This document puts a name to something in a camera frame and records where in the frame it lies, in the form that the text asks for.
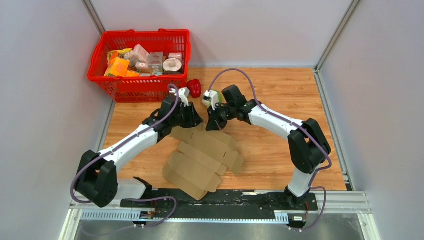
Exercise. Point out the brown cardboard box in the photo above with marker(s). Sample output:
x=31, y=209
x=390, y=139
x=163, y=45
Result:
x=200, y=160

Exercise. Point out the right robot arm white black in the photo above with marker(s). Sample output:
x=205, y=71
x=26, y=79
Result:
x=307, y=143

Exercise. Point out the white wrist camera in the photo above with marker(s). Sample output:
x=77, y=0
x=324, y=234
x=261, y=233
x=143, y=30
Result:
x=212, y=98
x=182, y=93

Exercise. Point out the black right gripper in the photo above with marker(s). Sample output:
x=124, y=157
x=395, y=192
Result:
x=213, y=124

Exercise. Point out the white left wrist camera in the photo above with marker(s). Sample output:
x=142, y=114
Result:
x=182, y=93

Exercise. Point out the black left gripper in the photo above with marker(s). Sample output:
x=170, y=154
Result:
x=195, y=119

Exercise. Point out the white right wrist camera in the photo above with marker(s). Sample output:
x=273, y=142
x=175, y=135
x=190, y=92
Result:
x=212, y=98

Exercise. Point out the white tape roll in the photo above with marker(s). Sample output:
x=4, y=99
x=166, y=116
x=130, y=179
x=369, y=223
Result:
x=172, y=66

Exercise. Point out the beige small box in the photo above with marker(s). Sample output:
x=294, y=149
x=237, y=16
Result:
x=155, y=63

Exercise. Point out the pink white carton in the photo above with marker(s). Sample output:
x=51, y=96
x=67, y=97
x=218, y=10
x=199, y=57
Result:
x=137, y=55

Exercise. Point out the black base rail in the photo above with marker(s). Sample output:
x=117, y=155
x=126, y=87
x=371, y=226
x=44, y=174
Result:
x=231, y=206

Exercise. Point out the red bell pepper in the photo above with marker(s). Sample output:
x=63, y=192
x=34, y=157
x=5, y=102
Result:
x=195, y=88

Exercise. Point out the green cabbage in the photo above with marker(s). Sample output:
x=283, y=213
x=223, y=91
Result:
x=204, y=102

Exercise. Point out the orange snack box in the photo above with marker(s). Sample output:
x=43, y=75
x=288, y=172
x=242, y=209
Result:
x=117, y=67

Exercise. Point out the red plastic shopping basket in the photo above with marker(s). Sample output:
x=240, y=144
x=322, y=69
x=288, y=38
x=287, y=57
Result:
x=143, y=89

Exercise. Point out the yellow snack packet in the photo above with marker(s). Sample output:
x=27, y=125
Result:
x=118, y=53

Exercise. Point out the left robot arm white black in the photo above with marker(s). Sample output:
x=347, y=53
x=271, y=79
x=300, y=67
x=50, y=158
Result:
x=96, y=181

